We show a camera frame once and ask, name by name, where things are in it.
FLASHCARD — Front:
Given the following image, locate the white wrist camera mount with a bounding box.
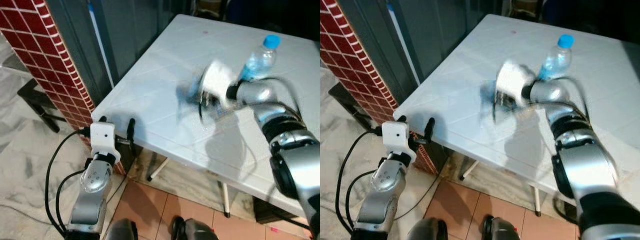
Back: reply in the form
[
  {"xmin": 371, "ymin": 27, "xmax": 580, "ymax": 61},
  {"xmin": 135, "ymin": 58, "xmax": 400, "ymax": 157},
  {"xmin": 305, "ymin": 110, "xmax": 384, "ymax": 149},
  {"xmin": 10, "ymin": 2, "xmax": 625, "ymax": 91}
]
[
  {"xmin": 381, "ymin": 121, "xmax": 415, "ymax": 161},
  {"xmin": 199, "ymin": 59, "xmax": 240, "ymax": 110},
  {"xmin": 494, "ymin": 59, "xmax": 536, "ymax": 107},
  {"xmin": 89, "ymin": 123, "xmax": 121, "ymax": 162}
]

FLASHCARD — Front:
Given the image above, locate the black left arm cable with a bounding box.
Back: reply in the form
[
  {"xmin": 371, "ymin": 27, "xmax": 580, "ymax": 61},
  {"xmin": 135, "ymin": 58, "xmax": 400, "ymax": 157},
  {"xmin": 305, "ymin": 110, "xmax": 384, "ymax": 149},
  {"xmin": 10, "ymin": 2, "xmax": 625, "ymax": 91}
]
[
  {"xmin": 44, "ymin": 128, "xmax": 93, "ymax": 237},
  {"xmin": 335, "ymin": 127, "xmax": 385, "ymax": 234}
]

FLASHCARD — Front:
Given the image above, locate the dark left robot leg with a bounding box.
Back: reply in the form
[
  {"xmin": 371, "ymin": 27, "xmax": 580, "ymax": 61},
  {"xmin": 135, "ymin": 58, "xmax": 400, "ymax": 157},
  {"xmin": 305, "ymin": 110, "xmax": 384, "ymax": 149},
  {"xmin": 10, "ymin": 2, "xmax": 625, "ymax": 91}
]
[
  {"xmin": 104, "ymin": 218, "xmax": 140, "ymax": 240},
  {"xmin": 407, "ymin": 217, "xmax": 449, "ymax": 240}
]

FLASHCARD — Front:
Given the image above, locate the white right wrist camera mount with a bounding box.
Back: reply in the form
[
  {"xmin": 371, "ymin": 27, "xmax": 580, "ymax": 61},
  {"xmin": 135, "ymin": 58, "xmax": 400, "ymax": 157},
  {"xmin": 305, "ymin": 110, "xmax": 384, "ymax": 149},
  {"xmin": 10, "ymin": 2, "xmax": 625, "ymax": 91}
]
[
  {"xmin": 494, "ymin": 59, "xmax": 536, "ymax": 107},
  {"xmin": 199, "ymin": 59, "xmax": 240, "ymax": 110}
]

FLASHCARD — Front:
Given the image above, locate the black stool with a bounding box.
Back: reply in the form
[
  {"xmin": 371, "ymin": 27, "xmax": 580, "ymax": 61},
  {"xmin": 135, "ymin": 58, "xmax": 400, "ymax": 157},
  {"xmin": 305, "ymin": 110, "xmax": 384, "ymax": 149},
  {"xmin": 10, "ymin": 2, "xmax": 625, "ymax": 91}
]
[
  {"xmin": 327, "ymin": 82, "xmax": 369, "ymax": 134},
  {"xmin": 17, "ymin": 77, "xmax": 61, "ymax": 134}
]

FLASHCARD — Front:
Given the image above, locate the white plastic folding table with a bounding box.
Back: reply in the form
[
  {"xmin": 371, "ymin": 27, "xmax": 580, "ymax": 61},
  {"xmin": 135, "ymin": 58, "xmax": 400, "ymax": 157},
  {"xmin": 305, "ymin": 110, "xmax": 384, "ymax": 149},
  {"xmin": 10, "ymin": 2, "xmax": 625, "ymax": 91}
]
[
  {"xmin": 393, "ymin": 14, "xmax": 640, "ymax": 212},
  {"xmin": 91, "ymin": 14, "xmax": 321, "ymax": 217}
]

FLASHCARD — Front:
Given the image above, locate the dark robot leg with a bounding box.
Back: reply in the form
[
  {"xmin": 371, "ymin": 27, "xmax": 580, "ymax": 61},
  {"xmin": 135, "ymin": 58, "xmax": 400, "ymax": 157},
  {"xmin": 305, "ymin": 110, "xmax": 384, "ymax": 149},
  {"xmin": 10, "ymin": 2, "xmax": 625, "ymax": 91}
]
[
  {"xmin": 480, "ymin": 214, "xmax": 524, "ymax": 240},
  {"xmin": 407, "ymin": 217, "xmax": 449, "ymax": 240},
  {"xmin": 104, "ymin": 218, "xmax": 140, "ymax": 240},
  {"xmin": 170, "ymin": 215, "xmax": 219, "ymax": 240}
]

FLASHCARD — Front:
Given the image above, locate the white table leg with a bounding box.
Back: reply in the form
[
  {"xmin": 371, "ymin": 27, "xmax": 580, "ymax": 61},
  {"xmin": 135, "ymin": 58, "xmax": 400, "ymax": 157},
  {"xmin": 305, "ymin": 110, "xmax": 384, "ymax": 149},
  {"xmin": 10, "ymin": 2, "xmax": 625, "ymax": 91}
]
[
  {"xmin": 147, "ymin": 157, "xmax": 170, "ymax": 182},
  {"xmin": 459, "ymin": 159, "xmax": 480, "ymax": 181},
  {"xmin": 532, "ymin": 185, "xmax": 543, "ymax": 217},
  {"xmin": 221, "ymin": 182, "xmax": 232, "ymax": 219}
]

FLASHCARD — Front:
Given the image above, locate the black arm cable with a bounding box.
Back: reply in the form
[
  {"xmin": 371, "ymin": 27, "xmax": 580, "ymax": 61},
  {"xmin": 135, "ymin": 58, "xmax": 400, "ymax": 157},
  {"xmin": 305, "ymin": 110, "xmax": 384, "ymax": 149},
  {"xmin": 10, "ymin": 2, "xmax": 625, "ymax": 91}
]
[
  {"xmin": 491, "ymin": 95, "xmax": 506, "ymax": 126},
  {"xmin": 335, "ymin": 127, "xmax": 385, "ymax": 234},
  {"xmin": 197, "ymin": 95, "xmax": 213, "ymax": 134},
  {"xmin": 44, "ymin": 128, "xmax": 93, "ymax": 237}
]

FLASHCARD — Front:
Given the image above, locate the dark right robot leg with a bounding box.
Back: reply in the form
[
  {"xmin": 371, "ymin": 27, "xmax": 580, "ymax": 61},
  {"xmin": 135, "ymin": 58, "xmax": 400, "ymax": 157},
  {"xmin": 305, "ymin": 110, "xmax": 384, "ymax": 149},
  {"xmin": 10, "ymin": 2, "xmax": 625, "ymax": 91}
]
[
  {"xmin": 480, "ymin": 214, "xmax": 524, "ymax": 240},
  {"xmin": 170, "ymin": 215, "xmax": 219, "ymax": 240}
]

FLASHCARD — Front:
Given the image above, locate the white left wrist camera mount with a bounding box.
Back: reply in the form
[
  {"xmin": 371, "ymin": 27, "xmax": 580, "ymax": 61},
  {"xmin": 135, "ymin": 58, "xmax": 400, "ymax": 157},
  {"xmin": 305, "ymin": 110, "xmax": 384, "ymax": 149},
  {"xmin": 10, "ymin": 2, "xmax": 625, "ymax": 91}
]
[
  {"xmin": 381, "ymin": 121, "xmax": 415, "ymax": 161},
  {"xmin": 89, "ymin": 123, "xmax": 121, "ymax": 162}
]

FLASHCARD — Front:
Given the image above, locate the dark grey metal door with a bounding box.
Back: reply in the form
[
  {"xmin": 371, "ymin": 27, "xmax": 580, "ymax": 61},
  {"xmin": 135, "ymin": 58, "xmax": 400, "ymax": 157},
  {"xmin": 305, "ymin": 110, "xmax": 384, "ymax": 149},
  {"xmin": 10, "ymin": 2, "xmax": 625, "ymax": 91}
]
[
  {"xmin": 357, "ymin": 0, "xmax": 501, "ymax": 103},
  {"xmin": 47, "ymin": 0, "xmax": 197, "ymax": 102}
]

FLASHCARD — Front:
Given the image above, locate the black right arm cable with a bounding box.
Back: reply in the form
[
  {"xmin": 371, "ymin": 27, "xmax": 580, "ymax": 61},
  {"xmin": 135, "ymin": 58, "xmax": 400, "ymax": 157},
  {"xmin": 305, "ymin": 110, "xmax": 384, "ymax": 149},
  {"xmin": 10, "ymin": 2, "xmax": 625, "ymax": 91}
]
[
  {"xmin": 491, "ymin": 95, "xmax": 506, "ymax": 126},
  {"xmin": 197, "ymin": 95, "xmax": 213, "ymax": 134}
]

